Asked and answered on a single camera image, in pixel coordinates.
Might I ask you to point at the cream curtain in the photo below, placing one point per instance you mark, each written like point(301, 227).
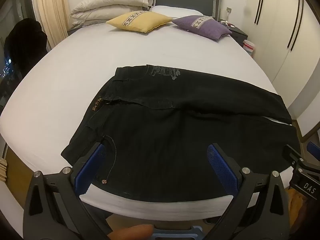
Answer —
point(52, 12)

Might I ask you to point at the white red-striped bin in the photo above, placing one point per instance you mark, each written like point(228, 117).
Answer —
point(249, 48)

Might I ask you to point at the white bed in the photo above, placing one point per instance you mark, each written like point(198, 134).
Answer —
point(75, 67)

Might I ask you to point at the white pillow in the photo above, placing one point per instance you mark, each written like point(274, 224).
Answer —
point(175, 11)

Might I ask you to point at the black pants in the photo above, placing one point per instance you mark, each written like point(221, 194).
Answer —
point(162, 130)

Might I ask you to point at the window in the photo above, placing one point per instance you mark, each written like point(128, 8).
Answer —
point(15, 12)

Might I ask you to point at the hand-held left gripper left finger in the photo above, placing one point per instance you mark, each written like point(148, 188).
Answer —
point(92, 165)

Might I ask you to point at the dark nightstand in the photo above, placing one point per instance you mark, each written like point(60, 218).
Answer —
point(237, 33)

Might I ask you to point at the folded cream duvet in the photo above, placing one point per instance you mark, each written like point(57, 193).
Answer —
point(107, 2)

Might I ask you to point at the blue plastic stool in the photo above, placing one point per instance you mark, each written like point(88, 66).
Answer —
point(175, 233)

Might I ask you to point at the purple cushion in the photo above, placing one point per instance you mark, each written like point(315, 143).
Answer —
point(205, 27)

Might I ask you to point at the white wardrobe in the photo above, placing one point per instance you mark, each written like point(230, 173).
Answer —
point(282, 30)

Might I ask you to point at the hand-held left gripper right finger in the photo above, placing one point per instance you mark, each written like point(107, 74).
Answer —
point(220, 167)

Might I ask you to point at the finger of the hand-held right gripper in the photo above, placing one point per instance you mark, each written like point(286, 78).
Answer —
point(292, 153)
point(313, 150)

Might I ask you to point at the orange cloth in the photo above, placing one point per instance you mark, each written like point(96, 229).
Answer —
point(297, 205)

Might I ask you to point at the yellow cushion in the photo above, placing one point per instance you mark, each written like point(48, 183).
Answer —
point(140, 21)

